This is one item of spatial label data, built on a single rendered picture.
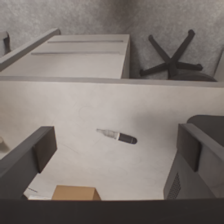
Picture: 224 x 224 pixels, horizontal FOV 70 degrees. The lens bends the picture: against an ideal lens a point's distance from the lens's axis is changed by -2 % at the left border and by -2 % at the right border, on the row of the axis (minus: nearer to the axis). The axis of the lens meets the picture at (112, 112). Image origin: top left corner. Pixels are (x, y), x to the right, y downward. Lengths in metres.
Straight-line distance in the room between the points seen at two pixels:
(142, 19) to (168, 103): 0.90
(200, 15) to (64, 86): 1.08
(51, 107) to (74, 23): 0.93
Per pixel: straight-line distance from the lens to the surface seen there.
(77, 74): 0.62
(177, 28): 1.33
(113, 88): 0.44
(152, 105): 0.47
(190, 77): 0.77
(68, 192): 0.95
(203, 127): 0.46
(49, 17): 1.44
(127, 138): 0.53
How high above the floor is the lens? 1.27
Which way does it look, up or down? 50 degrees down
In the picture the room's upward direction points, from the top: 168 degrees counter-clockwise
